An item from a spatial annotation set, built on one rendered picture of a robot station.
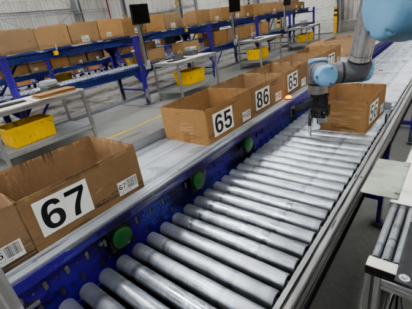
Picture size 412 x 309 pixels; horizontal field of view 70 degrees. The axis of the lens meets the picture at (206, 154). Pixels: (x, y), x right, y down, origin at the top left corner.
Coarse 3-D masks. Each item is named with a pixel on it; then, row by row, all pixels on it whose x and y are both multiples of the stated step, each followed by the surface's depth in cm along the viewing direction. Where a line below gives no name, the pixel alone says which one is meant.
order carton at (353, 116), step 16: (336, 96) 193; (352, 96) 187; (368, 96) 181; (384, 96) 173; (336, 112) 159; (352, 112) 153; (368, 112) 152; (320, 128) 168; (336, 128) 162; (352, 128) 156; (368, 128) 158
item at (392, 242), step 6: (402, 210) 96; (402, 216) 93; (396, 222) 91; (402, 222) 92; (396, 228) 89; (396, 234) 87; (390, 240) 85; (396, 240) 85; (390, 246) 83; (384, 252) 82; (390, 252) 81; (384, 258) 79; (390, 258) 79
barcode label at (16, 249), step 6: (18, 240) 77; (6, 246) 74; (12, 246) 76; (18, 246) 77; (0, 252) 74; (6, 252) 75; (12, 252) 76; (18, 252) 77; (24, 252) 78; (0, 258) 74; (6, 258) 75; (12, 258) 76; (0, 264) 74; (6, 264) 75
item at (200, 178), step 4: (200, 172) 121; (196, 176) 118; (200, 176) 120; (204, 176) 122; (196, 180) 118; (200, 180) 120; (204, 180) 122; (196, 184) 119; (200, 184) 120; (196, 188) 120; (200, 188) 122
